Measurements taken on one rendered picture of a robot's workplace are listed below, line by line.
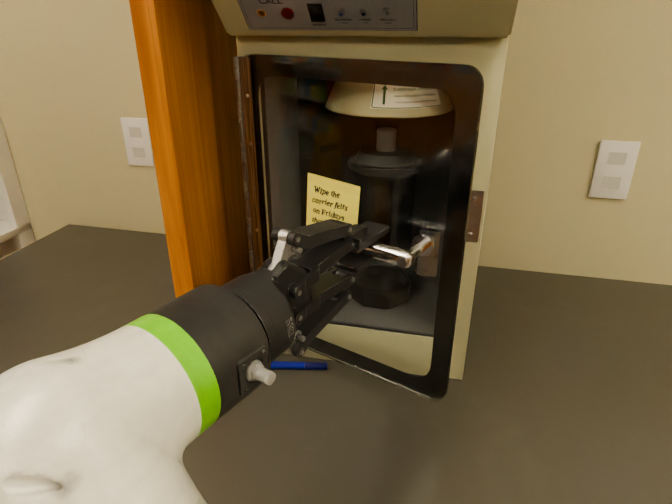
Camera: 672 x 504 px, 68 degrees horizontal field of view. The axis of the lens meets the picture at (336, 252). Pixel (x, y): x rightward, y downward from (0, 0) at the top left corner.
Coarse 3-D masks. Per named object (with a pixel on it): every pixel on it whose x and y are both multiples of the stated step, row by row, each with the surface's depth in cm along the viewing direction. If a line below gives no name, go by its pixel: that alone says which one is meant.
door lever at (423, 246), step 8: (416, 240) 56; (424, 240) 55; (368, 248) 54; (376, 248) 53; (384, 248) 53; (392, 248) 53; (400, 248) 53; (416, 248) 54; (424, 248) 55; (432, 248) 55; (368, 256) 54; (376, 256) 54; (384, 256) 53; (392, 256) 52; (400, 256) 52; (408, 256) 52; (416, 256) 53; (400, 264) 52; (408, 264) 52
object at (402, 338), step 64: (256, 64) 60; (320, 64) 55; (384, 64) 51; (448, 64) 47; (256, 128) 63; (320, 128) 58; (384, 128) 53; (448, 128) 49; (384, 192) 56; (448, 192) 52; (448, 256) 54; (384, 320) 63; (448, 320) 57
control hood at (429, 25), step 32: (224, 0) 54; (448, 0) 49; (480, 0) 49; (512, 0) 48; (256, 32) 58; (288, 32) 57; (320, 32) 56; (352, 32) 55; (384, 32) 54; (416, 32) 54; (448, 32) 53; (480, 32) 52
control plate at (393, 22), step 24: (240, 0) 53; (264, 0) 53; (288, 0) 52; (312, 0) 52; (336, 0) 51; (360, 0) 51; (384, 0) 50; (408, 0) 50; (264, 24) 56; (288, 24) 56; (312, 24) 55; (336, 24) 54; (360, 24) 54; (384, 24) 53; (408, 24) 53
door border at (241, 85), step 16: (240, 64) 61; (240, 80) 62; (240, 96) 63; (240, 128) 64; (256, 160) 65; (256, 176) 66; (256, 192) 67; (256, 208) 69; (256, 224) 70; (256, 240) 71; (256, 256) 72
